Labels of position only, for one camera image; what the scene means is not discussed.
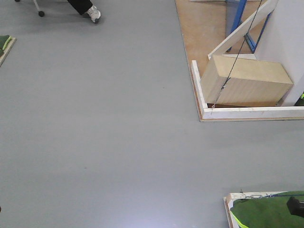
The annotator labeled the light wooden box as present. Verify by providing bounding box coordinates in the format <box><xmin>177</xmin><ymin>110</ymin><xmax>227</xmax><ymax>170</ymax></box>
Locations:
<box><xmin>200</xmin><ymin>55</ymin><xmax>293</xmax><ymax>107</ymax></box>

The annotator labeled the plywood base platform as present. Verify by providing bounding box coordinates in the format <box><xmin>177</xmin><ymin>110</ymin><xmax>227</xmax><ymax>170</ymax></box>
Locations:
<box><xmin>175</xmin><ymin>0</ymin><xmax>304</xmax><ymax>123</ymax></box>

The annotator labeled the wooden platform bottom right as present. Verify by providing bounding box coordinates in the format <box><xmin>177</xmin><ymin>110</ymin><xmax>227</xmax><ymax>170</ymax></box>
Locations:
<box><xmin>223</xmin><ymin>191</ymin><xmax>282</xmax><ymax>228</ymax></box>

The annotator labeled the white sneaker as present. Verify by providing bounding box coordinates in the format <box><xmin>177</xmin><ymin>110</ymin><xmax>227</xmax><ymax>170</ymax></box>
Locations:
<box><xmin>87</xmin><ymin>5</ymin><xmax>102</xmax><ymax>24</ymax></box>

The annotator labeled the grey chair leg with caster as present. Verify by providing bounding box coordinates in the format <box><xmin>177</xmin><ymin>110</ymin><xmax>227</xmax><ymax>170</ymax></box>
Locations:
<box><xmin>33</xmin><ymin>0</ymin><xmax>45</xmax><ymax>17</ymax></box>

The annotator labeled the green sandbag bottom right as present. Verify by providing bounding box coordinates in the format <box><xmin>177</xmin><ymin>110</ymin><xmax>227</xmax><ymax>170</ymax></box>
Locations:
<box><xmin>230</xmin><ymin>191</ymin><xmax>304</xmax><ymax>228</ymax></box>

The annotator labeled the wooden platform left edge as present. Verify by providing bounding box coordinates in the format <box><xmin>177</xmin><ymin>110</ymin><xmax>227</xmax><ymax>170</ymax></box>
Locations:
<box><xmin>0</xmin><ymin>38</ymin><xmax>17</xmax><ymax>66</ymax></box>

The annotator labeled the white diagonal brace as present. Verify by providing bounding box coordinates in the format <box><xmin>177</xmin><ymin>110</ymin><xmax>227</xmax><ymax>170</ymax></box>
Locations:
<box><xmin>208</xmin><ymin>0</ymin><xmax>278</xmax><ymax>59</ymax></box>

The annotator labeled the green sandbag left edge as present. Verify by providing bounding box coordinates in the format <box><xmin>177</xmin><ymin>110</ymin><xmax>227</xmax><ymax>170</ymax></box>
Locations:
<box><xmin>0</xmin><ymin>35</ymin><xmax>12</xmax><ymax>57</ymax></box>

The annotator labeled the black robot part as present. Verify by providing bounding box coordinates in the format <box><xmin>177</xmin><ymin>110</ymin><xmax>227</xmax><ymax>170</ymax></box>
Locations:
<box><xmin>287</xmin><ymin>197</ymin><xmax>304</xmax><ymax>218</ymax></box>

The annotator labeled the white wooden base frame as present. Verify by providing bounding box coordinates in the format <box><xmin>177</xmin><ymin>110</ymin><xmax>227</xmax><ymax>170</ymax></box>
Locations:
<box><xmin>190</xmin><ymin>60</ymin><xmax>304</xmax><ymax>122</ymax></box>

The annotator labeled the blue metal frame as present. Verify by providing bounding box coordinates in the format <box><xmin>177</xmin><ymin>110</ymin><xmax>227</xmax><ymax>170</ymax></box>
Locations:
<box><xmin>224</xmin><ymin>0</ymin><xmax>271</xmax><ymax>53</ymax></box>

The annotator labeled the white wall panel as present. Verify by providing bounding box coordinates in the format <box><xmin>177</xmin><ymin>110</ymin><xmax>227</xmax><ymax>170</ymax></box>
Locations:
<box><xmin>255</xmin><ymin>0</ymin><xmax>304</xmax><ymax>106</ymax></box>

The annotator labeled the black guy rope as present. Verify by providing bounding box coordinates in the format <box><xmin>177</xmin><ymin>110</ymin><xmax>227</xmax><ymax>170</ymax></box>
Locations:
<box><xmin>210</xmin><ymin>0</ymin><xmax>265</xmax><ymax>109</ymax></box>

